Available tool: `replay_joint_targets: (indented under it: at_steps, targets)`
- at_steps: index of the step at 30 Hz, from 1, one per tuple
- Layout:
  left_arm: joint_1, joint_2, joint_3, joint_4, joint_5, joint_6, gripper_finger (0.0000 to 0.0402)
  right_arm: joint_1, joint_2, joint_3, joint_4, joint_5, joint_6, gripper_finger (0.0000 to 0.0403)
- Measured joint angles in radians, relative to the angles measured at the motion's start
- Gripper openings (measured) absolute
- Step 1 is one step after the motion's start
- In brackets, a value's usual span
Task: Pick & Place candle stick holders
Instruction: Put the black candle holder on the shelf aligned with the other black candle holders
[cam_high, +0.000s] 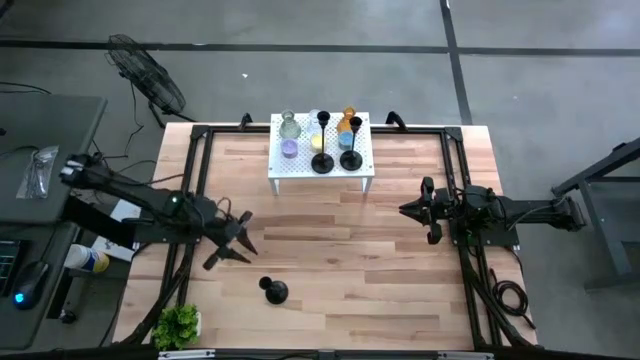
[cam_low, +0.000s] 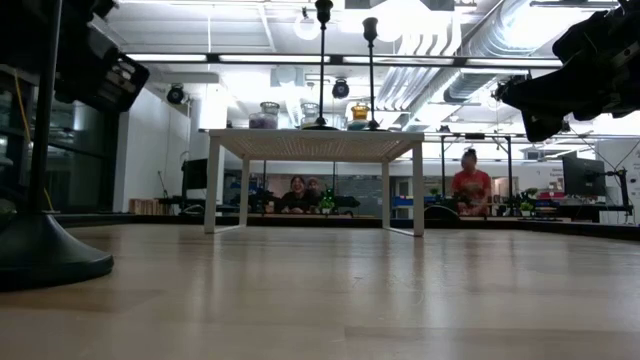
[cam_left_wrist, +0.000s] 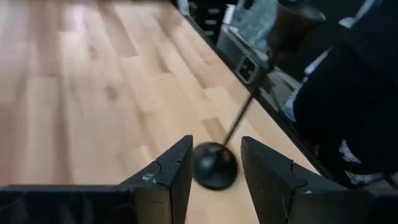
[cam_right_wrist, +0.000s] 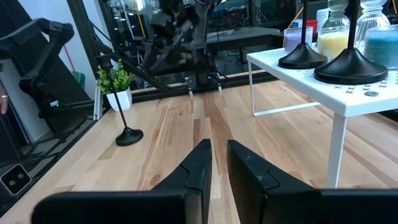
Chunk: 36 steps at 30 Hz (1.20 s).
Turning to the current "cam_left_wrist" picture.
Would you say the black wide-base candlestick holder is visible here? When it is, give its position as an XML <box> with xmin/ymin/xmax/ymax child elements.
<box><xmin>192</xmin><ymin>2</ymin><xmax>326</xmax><ymax>191</ymax></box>

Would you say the silver frame bracket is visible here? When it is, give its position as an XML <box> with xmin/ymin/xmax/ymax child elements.
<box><xmin>234</xmin><ymin>55</ymin><xmax>259</xmax><ymax>85</ymax></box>

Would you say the person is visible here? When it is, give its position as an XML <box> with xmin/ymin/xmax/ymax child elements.
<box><xmin>276</xmin><ymin>0</ymin><xmax>398</xmax><ymax>189</ymax></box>

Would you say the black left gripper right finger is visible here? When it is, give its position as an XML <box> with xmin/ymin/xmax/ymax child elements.
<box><xmin>241</xmin><ymin>136</ymin><xmax>398</xmax><ymax>224</ymax></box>

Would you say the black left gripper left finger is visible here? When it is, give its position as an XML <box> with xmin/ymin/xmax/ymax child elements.
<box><xmin>0</xmin><ymin>135</ymin><xmax>194</xmax><ymax>224</ymax></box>

